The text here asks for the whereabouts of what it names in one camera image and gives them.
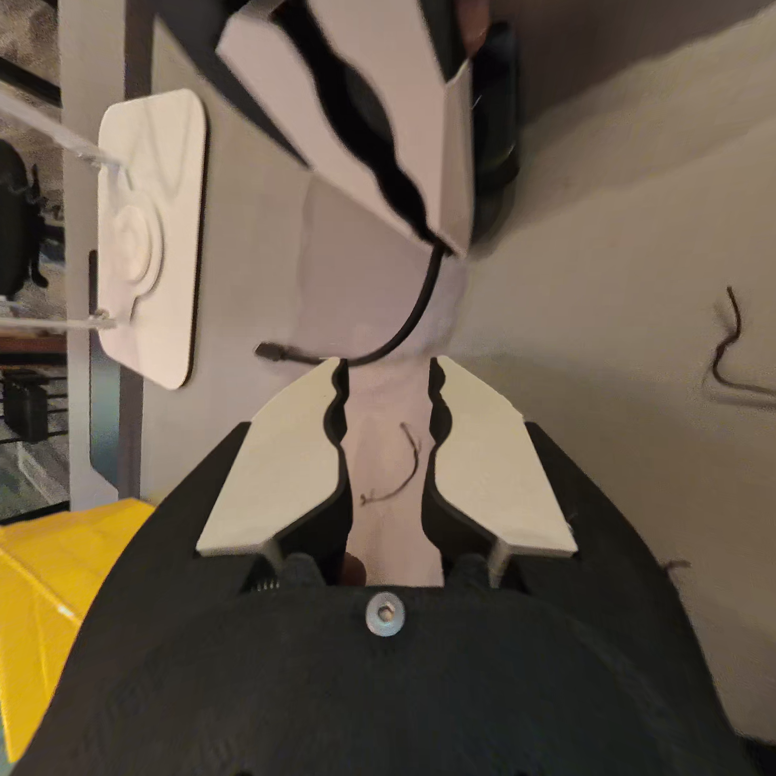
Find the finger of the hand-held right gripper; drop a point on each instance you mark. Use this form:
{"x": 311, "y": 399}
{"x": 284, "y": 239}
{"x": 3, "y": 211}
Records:
{"x": 412, "y": 85}
{"x": 291, "y": 109}

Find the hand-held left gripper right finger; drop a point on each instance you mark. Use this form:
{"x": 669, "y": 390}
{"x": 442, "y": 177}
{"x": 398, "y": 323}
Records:
{"x": 503, "y": 485}

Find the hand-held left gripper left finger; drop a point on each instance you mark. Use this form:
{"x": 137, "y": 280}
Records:
{"x": 267, "y": 485}

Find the yellow plastic bin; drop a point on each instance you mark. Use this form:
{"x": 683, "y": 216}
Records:
{"x": 61, "y": 606}

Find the white stand base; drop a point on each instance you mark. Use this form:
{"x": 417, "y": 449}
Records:
{"x": 164, "y": 243}

